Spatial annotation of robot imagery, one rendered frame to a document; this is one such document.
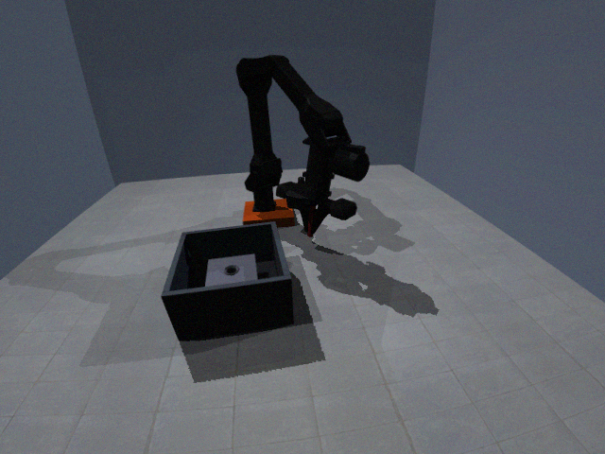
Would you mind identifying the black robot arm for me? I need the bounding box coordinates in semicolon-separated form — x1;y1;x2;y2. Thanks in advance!
236;55;370;212

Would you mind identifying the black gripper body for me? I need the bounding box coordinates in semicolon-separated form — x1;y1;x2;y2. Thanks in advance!
276;167;357;220

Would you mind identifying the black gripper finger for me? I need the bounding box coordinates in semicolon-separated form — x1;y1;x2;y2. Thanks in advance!
311;208;330;235
300;206;310;232

